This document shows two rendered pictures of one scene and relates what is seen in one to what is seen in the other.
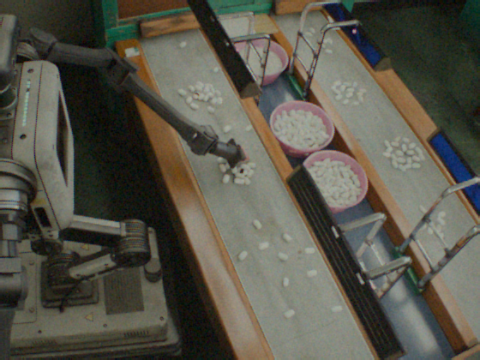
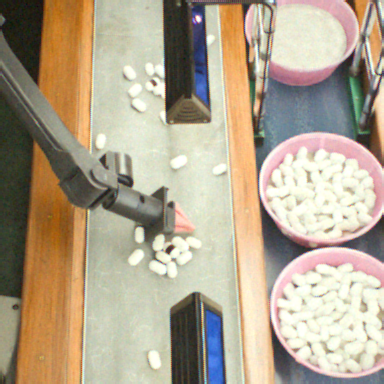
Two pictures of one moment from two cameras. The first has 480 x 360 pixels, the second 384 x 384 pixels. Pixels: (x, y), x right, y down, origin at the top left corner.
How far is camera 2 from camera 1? 0.65 m
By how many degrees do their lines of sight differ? 16
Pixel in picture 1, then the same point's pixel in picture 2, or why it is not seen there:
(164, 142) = not seen: hidden behind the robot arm
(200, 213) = (60, 310)
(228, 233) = (97, 361)
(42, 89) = not seen: outside the picture
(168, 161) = (47, 200)
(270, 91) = (305, 100)
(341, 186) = (354, 327)
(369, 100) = not seen: outside the picture
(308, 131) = (333, 200)
